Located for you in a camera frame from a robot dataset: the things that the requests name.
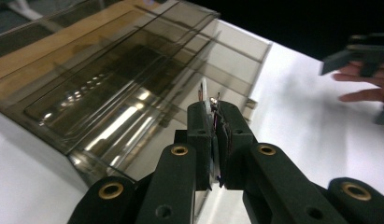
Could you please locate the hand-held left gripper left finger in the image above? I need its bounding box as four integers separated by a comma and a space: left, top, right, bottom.
135, 101, 214, 224

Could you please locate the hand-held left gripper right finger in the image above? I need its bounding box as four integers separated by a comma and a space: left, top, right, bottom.
216, 101, 349, 224

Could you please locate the thin white card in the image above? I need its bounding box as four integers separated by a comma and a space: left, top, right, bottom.
197, 77, 223, 188

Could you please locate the smoky transparent drawer box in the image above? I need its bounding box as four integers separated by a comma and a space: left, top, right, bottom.
0, 0, 273, 216

